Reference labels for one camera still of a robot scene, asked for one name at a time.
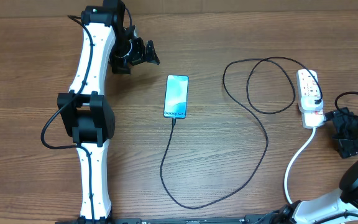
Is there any black USB charging cable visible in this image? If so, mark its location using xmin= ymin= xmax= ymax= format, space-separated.
xmin=159 ymin=56 xmax=324 ymax=210

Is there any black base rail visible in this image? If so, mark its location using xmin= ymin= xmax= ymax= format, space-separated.
xmin=58 ymin=213 xmax=275 ymax=224

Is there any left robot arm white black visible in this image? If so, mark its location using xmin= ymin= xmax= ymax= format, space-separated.
xmin=57 ymin=1 xmax=160 ymax=223

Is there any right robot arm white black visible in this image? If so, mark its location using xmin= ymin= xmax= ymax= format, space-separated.
xmin=258 ymin=108 xmax=358 ymax=223

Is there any white charger adapter plug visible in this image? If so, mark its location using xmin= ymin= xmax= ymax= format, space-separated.
xmin=298 ymin=96 xmax=324 ymax=113

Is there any Samsung Galaxy smartphone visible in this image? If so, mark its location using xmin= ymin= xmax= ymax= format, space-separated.
xmin=163 ymin=75 xmax=189 ymax=119

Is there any white power strip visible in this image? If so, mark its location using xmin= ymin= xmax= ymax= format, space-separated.
xmin=296 ymin=69 xmax=324 ymax=129

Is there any white power strip cord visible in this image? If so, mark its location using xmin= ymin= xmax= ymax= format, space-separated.
xmin=283 ymin=126 xmax=318 ymax=205

